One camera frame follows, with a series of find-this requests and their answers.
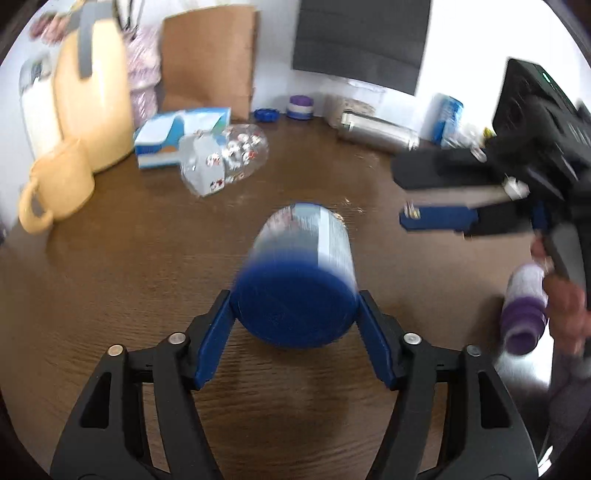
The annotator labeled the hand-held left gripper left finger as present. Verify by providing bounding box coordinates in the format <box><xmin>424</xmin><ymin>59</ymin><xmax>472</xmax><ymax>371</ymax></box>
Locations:
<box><xmin>50</xmin><ymin>290</ymin><xmax>237</xmax><ymax>480</ymax></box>

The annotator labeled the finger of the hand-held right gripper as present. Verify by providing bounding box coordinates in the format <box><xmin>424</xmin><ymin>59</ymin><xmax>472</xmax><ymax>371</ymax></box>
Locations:
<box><xmin>392</xmin><ymin>148</ymin><xmax>509</xmax><ymax>191</ymax></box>
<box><xmin>399</xmin><ymin>194</ymin><xmax>536</xmax><ymax>239</ymax></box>

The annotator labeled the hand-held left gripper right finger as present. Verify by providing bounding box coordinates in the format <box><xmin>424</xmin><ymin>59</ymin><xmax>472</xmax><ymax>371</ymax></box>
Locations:
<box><xmin>355</xmin><ymin>290</ymin><xmax>542</xmax><ymax>480</ymax></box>

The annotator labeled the blue-based printed cup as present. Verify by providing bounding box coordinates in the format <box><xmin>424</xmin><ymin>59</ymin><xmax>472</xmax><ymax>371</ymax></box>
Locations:
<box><xmin>233</xmin><ymin>202</ymin><xmax>360</xmax><ymax>350</ymax></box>

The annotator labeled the person's right hand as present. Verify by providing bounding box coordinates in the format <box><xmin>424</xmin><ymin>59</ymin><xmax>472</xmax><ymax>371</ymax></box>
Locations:
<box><xmin>530</xmin><ymin>237</ymin><xmax>591</xmax><ymax>357</ymax></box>

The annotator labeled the blue and white can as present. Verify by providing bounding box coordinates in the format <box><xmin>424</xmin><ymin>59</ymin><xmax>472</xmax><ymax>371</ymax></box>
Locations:
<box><xmin>431</xmin><ymin>93</ymin><xmax>464</xmax><ymax>147</ymax></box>

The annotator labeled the clear plastic container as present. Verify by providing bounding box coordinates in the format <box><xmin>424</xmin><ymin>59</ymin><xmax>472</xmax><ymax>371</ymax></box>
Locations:
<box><xmin>322</xmin><ymin>94</ymin><xmax>376</xmax><ymax>128</ymax></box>

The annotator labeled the purple and white bottle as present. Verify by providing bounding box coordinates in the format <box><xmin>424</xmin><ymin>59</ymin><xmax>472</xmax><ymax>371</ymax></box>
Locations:
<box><xmin>501</xmin><ymin>263</ymin><xmax>550</xmax><ymax>356</ymax></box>

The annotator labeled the dark grey monitor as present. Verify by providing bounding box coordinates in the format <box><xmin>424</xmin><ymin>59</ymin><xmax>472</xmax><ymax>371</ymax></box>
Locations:
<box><xmin>291</xmin><ymin>0</ymin><xmax>433</xmax><ymax>97</ymax></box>

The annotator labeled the purple and white jar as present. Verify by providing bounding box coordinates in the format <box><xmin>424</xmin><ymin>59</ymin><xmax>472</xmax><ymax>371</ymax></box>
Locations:
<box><xmin>286</xmin><ymin>94</ymin><xmax>315</xmax><ymax>121</ymax></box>

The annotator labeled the clear bag with dice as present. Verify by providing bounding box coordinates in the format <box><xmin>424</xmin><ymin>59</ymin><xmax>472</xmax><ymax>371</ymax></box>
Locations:
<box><xmin>178</xmin><ymin>123</ymin><xmax>270</xmax><ymax>199</ymax></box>

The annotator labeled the blue and white tissue box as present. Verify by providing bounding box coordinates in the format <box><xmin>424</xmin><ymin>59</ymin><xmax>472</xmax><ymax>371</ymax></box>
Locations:
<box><xmin>134</xmin><ymin>106</ymin><xmax>232</xmax><ymax>172</ymax></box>

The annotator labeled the yellow mug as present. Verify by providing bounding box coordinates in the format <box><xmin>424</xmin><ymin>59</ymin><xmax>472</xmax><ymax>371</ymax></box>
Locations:
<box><xmin>18</xmin><ymin>137</ymin><xmax>96</xmax><ymax>234</ymax></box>

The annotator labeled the brown paper bag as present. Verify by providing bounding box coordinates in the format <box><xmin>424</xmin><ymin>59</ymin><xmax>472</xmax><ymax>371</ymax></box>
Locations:
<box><xmin>159</xmin><ymin>6</ymin><xmax>260</xmax><ymax>122</ymax></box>

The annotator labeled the pink printed bag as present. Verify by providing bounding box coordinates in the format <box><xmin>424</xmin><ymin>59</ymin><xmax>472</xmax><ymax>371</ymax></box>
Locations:
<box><xmin>126</xmin><ymin>25</ymin><xmax>163</xmax><ymax>131</ymax></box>

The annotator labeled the white jug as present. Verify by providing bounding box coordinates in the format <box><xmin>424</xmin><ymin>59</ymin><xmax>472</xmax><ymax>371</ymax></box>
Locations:
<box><xmin>18</xmin><ymin>56</ymin><xmax>64</xmax><ymax>160</ymax></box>

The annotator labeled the yellow kettle with grey handle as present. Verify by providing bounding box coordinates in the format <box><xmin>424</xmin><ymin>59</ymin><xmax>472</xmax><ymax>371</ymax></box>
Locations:
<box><xmin>52</xmin><ymin>0</ymin><xmax>137</xmax><ymax>174</ymax></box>

